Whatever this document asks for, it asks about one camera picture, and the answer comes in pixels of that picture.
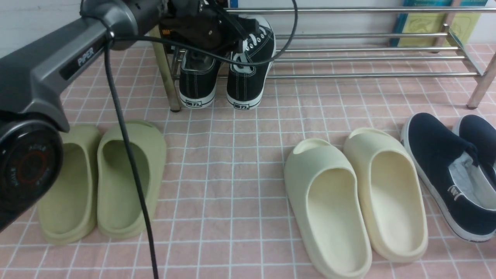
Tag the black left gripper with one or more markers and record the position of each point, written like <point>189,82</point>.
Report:
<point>206,25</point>

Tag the right navy slip-on shoe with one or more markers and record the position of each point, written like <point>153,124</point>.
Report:
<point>482,134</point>

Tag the right green foam slipper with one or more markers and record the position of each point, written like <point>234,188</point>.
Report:
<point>119,213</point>

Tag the left navy slip-on shoe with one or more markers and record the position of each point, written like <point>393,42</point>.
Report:
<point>450,169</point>

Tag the navy slip-on shoe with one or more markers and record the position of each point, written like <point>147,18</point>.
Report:
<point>450,169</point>
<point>482,134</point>

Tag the left cream foam slipper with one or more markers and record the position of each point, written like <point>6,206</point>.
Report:
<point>322,189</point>

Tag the left green foam slipper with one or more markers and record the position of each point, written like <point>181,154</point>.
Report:
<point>68,211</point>

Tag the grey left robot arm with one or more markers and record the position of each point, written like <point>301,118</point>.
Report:
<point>33,77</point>

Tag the green foam slipper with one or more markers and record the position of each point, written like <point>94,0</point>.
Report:
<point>68,211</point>
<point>119,213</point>

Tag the right cream foam slipper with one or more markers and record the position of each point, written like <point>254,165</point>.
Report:
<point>389,194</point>

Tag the blue yellow box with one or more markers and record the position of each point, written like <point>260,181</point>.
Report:
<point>462,25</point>

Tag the metal shoe rack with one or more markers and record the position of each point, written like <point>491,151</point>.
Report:
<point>249,68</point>

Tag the cream foam slipper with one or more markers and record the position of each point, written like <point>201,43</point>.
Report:
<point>389,194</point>
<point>322,189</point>

